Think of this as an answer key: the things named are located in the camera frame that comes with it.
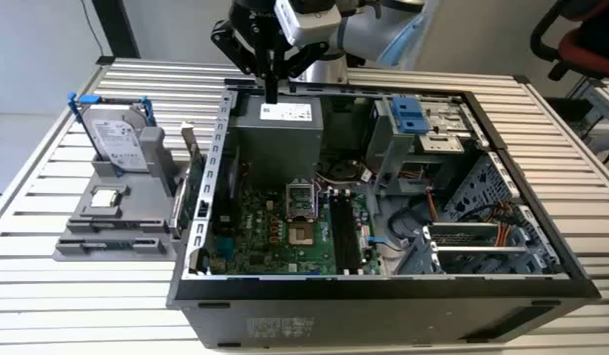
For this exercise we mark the grey parts rack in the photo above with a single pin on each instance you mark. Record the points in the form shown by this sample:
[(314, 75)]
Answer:
[(136, 192)]

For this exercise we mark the blue expansion slot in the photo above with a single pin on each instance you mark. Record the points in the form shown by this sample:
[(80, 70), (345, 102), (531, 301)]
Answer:
[(285, 273)]

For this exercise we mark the black grey PC case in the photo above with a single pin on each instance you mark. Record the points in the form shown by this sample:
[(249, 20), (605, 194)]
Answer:
[(334, 318)]

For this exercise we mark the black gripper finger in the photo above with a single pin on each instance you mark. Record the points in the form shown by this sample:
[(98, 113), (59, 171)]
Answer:
[(299, 59), (235, 48)]

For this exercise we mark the black vertical post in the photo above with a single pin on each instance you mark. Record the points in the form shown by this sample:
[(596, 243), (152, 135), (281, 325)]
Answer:
[(122, 29)]

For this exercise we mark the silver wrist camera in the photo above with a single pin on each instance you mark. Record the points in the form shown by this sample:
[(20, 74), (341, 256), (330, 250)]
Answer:
[(309, 18)]

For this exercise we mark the black case fan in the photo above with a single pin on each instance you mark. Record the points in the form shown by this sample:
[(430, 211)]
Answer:
[(230, 185)]

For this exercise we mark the CPU socket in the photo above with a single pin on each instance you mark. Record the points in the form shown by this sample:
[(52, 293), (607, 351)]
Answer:
[(303, 233)]

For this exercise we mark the black red office chair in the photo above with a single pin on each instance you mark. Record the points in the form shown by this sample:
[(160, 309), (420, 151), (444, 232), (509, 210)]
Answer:
[(591, 48)]

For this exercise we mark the aluminium side table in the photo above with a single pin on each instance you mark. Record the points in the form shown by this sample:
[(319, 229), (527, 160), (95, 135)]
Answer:
[(595, 84)]

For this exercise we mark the blue plastic drive latch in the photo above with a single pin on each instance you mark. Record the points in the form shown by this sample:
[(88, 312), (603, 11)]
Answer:
[(408, 114)]

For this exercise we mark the silver CPU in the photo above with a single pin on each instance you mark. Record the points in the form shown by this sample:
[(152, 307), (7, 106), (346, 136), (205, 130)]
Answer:
[(104, 197)]

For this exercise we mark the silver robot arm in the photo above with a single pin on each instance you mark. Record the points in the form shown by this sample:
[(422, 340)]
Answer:
[(364, 26)]

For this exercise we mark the green RAM stick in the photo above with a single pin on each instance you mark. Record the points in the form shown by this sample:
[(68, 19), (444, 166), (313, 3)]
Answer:
[(114, 223), (111, 244)]

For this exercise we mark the grey metal drive bay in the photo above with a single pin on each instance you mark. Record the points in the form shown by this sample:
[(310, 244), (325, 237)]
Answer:
[(388, 148)]

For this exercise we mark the hard disk in blue carrier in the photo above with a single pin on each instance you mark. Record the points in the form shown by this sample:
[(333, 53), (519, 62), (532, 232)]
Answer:
[(111, 137)]

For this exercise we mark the grey power supply unit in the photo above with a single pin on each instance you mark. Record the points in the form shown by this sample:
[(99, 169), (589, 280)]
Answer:
[(274, 148)]

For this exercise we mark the metal locking lever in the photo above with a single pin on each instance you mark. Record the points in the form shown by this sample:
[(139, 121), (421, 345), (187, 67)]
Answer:
[(318, 203)]

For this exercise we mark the black RAM slot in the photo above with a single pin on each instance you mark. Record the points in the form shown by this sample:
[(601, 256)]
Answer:
[(342, 229), (337, 229), (349, 229), (354, 229)]

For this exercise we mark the green graphics card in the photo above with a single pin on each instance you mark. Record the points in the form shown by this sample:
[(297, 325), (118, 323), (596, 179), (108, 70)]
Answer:
[(187, 207)]

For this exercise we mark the grey metal disk cage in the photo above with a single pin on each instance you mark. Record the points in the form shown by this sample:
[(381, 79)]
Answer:
[(481, 250)]

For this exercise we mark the green motherboard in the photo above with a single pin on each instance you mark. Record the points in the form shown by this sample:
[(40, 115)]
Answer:
[(254, 240)]

